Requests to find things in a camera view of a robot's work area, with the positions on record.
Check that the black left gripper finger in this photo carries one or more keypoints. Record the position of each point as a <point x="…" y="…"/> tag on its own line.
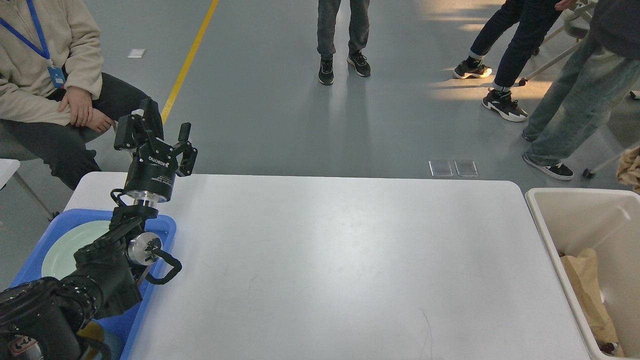
<point x="186" y="151"/>
<point x="139" y="127"/>

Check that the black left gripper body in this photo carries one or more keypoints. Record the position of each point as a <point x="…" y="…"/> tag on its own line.
<point x="152" y="172"/>

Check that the green plate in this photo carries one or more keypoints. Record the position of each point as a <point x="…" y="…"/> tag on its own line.
<point x="59" y="261"/>

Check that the dark teal mug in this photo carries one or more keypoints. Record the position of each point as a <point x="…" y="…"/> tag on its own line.
<point x="100" y="336"/>

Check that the brown paper bag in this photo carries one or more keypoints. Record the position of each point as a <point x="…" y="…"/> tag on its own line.
<point x="583" y="275"/>

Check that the brown paper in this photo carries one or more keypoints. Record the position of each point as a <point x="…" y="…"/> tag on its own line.
<point x="628" y="168"/>

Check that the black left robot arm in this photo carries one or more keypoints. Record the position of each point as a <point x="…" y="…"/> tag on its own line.
<point x="42" y="319"/>

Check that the person in beige sweater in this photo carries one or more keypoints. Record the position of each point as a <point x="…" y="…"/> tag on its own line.
<point x="53" y="89"/>

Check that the white chair left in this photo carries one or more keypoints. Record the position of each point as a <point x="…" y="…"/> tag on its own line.
<point x="14" y="151"/>

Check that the person in dark trousers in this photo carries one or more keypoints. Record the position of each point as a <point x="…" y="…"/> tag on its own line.
<point x="534" y="19"/>

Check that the white plastic bin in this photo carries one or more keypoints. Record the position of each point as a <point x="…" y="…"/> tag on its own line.
<point x="607" y="221"/>

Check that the white chair leg right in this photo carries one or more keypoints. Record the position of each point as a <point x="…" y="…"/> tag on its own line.
<point x="590" y="173"/>

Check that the person in blue jeans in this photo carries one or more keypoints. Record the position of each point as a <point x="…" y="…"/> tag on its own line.
<point x="593" y="81"/>

